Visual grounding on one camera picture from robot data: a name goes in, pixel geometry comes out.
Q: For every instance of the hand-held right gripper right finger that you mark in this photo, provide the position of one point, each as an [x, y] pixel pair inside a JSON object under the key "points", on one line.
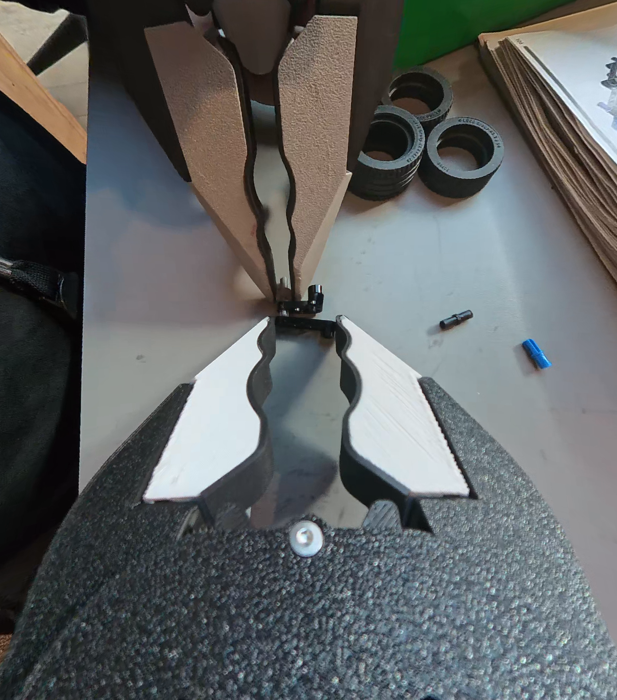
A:
{"points": [[406, 437]]}

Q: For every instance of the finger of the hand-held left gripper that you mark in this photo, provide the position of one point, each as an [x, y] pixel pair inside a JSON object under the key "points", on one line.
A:
{"points": [[319, 120], [199, 120]]}

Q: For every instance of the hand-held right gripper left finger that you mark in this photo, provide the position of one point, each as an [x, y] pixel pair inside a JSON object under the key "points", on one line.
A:
{"points": [[210, 437]]}

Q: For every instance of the black toy connector pin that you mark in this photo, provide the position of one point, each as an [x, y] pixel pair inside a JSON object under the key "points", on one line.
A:
{"points": [[456, 320]]}

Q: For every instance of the black thin toy liftarm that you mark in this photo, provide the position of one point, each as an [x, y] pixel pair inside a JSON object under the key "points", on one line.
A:
{"points": [[303, 324]]}

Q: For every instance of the green plastic bin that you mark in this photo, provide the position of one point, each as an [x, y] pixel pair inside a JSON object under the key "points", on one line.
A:
{"points": [[439, 33]]}

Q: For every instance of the black angled toy beam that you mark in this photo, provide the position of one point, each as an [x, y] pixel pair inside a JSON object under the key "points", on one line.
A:
{"points": [[303, 306]]}

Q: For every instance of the grey desk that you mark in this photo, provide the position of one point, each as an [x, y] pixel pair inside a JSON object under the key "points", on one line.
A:
{"points": [[505, 437]]}

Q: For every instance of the light wooden board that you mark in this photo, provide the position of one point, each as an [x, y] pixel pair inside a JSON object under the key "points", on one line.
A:
{"points": [[29, 98]]}

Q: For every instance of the blue toy connector pin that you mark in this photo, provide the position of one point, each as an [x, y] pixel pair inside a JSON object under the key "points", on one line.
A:
{"points": [[537, 354]]}

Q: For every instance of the person's black clothing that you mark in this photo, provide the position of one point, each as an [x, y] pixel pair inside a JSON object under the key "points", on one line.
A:
{"points": [[13, 410]]}

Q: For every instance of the open instruction booklet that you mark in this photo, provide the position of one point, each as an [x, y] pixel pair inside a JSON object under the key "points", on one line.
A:
{"points": [[560, 136]]}

